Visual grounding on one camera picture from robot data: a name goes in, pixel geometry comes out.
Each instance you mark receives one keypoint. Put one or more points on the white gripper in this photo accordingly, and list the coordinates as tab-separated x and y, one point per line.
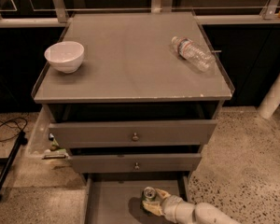
172	204

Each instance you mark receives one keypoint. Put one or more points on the green soda can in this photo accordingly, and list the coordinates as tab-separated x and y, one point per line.
148	196

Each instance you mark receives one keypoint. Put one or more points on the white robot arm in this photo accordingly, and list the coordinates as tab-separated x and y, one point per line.
238	181

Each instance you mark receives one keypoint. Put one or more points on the grey bottom drawer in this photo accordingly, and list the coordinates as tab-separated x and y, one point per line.
115	198

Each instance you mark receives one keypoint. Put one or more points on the grey drawer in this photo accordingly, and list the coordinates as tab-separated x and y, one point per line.
137	162
133	125
115	198

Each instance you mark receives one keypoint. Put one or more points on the grey middle drawer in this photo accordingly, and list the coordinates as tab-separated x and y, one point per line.
137	162

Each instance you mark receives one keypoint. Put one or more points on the grey top drawer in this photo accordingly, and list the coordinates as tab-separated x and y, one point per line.
133	125

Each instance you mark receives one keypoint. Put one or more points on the clear plastic side bin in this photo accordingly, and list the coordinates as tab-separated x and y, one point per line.
41	143

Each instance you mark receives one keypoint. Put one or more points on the clear plastic water bottle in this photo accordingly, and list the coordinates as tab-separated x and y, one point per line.
193	53

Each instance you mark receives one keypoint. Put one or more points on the black metal floor bar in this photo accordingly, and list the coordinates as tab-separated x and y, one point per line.
7	162

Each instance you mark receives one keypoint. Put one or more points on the white ceramic bowl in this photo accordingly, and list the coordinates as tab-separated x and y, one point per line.
66	56

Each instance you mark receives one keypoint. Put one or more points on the metal railing frame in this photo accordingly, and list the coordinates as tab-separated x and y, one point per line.
43	13

